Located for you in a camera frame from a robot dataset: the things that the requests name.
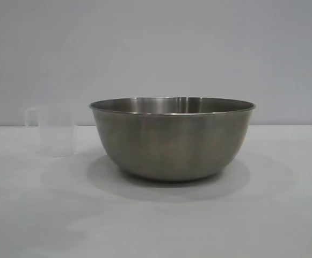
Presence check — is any stainless steel mixing bowl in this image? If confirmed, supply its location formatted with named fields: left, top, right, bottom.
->
left=88, top=97, right=257, bottom=182

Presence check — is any translucent plastic measuring cup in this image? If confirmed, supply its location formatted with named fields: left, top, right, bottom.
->
left=24, top=105, right=79, bottom=159

